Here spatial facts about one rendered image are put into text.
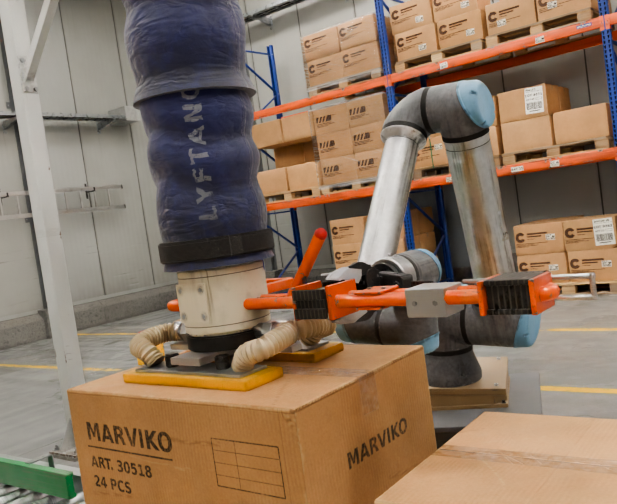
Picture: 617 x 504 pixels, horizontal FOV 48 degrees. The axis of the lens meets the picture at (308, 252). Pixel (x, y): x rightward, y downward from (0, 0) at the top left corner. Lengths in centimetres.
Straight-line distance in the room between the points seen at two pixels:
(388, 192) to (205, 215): 54
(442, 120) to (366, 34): 794
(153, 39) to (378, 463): 84
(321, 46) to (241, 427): 908
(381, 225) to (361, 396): 54
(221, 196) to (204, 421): 40
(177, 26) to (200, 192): 30
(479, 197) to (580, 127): 668
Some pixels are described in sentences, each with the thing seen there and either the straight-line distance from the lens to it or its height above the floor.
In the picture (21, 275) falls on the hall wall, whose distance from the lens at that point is 1168.
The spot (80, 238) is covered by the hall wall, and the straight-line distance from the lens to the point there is 1228.
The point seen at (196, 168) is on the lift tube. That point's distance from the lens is 128.
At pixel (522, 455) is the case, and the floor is 94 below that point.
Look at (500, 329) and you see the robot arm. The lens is 192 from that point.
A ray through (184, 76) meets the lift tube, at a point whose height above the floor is 162.
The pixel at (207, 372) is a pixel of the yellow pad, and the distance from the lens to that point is 128.
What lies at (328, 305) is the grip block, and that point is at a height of 119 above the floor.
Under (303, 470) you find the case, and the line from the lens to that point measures 108.
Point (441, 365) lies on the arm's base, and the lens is 202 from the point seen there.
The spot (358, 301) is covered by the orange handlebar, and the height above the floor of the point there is 119.
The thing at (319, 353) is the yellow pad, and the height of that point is 108.
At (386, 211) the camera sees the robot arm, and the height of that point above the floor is 133.
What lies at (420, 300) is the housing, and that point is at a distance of 108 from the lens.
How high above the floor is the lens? 135
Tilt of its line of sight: 3 degrees down
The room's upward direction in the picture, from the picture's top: 8 degrees counter-clockwise
